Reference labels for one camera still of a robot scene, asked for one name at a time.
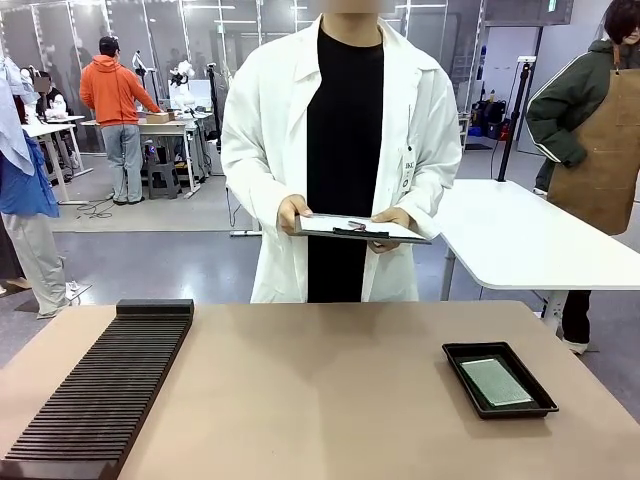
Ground person's right hand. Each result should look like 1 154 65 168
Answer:
276 194 314 237

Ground background desk with white legs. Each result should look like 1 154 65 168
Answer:
79 110 214 200

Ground grey plastic stool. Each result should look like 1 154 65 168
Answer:
146 161 183 201

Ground person in white lab coat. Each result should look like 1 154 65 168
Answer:
219 0 464 305

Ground black slotted PCB rack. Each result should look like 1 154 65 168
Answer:
0 298 196 480

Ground person in blue shirt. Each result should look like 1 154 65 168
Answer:
0 54 77 321

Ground person's left hand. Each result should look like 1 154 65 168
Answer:
368 207 415 254

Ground black floor cables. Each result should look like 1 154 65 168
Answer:
73 198 117 220

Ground white name badge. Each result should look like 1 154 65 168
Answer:
400 144 419 192

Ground small white background robot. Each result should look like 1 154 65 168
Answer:
168 59 197 110

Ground black light stand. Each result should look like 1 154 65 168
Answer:
496 56 539 183

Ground person in orange hoodie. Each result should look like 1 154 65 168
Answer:
78 35 165 206

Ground white height-adjustable desk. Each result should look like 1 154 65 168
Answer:
20 114 95 205

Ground grey clipboard with paper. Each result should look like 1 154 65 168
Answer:
293 212 433 247

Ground green perforated PCB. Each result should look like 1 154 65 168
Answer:
459 356 534 407

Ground black plastic tray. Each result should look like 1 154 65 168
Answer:
441 341 560 420

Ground person in brown apron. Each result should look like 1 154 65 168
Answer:
525 0 640 356

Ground pen on clipboard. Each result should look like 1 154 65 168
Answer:
332 218 391 239

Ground seated background person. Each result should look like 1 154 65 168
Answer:
33 71 69 122

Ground white rounded table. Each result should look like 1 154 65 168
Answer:
438 178 640 322

